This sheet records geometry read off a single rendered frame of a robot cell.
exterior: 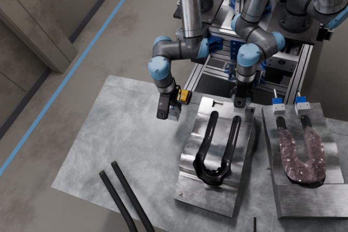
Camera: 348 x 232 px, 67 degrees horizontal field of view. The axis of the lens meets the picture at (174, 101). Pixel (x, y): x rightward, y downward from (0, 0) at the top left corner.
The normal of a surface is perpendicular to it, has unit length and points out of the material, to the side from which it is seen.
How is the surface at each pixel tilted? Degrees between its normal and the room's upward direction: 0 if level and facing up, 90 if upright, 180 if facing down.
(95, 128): 0
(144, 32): 0
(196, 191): 0
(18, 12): 90
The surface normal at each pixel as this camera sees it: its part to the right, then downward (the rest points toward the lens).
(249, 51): -0.15, -0.49
